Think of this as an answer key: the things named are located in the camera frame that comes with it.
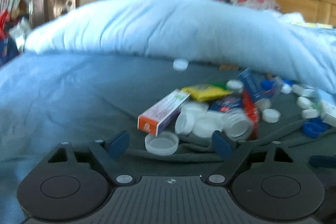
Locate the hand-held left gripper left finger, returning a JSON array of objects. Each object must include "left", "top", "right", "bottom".
[{"left": 47, "top": 130, "right": 135, "bottom": 186}]

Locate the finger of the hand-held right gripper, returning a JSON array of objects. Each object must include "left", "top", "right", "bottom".
[{"left": 310, "top": 156, "right": 336, "bottom": 168}]

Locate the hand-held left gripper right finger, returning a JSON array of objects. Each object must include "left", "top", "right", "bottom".
[{"left": 205, "top": 132, "right": 294, "bottom": 186}]

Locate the wide white cap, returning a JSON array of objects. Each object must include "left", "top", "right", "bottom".
[{"left": 144, "top": 132, "right": 179, "bottom": 156}]

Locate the clear plastic tub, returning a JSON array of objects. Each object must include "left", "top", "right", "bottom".
[{"left": 193, "top": 114, "right": 223, "bottom": 138}]

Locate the red snack packet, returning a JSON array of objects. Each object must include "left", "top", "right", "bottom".
[{"left": 241, "top": 89, "right": 261, "bottom": 139}]

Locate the yellow packet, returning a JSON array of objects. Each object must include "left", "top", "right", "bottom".
[{"left": 182, "top": 84, "right": 233, "bottom": 102}]

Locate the white orange toothpaste box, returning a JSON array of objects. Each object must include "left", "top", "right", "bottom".
[{"left": 138, "top": 89, "right": 191, "bottom": 136}]

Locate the blue white medicine box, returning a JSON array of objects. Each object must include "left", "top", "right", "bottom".
[{"left": 238, "top": 68, "right": 263, "bottom": 102}]

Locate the grey blue blanket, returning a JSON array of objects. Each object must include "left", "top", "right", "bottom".
[{"left": 0, "top": 52, "right": 336, "bottom": 224}]

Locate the white round container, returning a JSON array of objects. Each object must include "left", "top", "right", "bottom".
[{"left": 292, "top": 84, "right": 317, "bottom": 98}]

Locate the clear plastic cup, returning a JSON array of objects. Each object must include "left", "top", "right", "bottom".
[{"left": 262, "top": 80, "right": 282, "bottom": 99}]

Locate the light blue duvet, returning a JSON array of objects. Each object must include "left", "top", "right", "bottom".
[{"left": 24, "top": 0, "right": 336, "bottom": 94}]

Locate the white bed sheet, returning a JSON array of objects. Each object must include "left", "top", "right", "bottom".
[{"left": 280, "top": 13, "right": 306, "bottom": 24}]

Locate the blue bag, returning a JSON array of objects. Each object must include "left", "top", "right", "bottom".
[{"left": 0, "top": 36, "right": 19, "bottom": 67}]

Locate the white printed bag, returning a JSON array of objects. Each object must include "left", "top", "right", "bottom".
[{"left": 10, "top": 18, "right": 30, "bottom": 52}]

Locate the wooden headboard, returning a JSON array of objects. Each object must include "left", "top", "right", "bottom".
[{"left": 266, "top": 0, "right": 336, "bottom": 29}]

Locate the red bag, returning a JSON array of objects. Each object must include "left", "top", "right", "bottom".
[{"left": 0, "top": 10, "right": 9, "bottom": 39}]

